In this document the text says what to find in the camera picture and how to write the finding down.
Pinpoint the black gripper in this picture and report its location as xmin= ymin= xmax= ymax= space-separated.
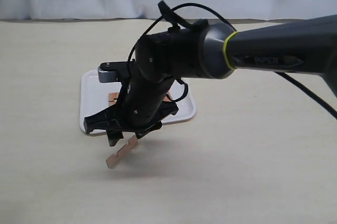
xmin=83 ymin=74 xmax=179 ymax=147

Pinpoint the notched wooden piece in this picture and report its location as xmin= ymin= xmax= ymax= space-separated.
xmin=106 ymin=135 xmax=138 ymax=169
xmin=108 ymin=92 xmax=119 ymax=106
xmin=163 ymin=91 xmax=173 ymax=102

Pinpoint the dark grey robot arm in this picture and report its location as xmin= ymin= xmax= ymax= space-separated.
xmin=83 ymin=15 xmax=336 ymax=146

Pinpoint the white rectangular plastic tray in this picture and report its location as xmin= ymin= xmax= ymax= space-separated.
xmin=79 ymin=70 xmax=196 ymax=132

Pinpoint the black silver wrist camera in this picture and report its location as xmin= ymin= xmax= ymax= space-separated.
xmin=97 ymin=62 xmax=131 ymax=83

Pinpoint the black cable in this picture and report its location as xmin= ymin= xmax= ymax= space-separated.
xmin=115 ymin=0 xmax=337 ymax=119

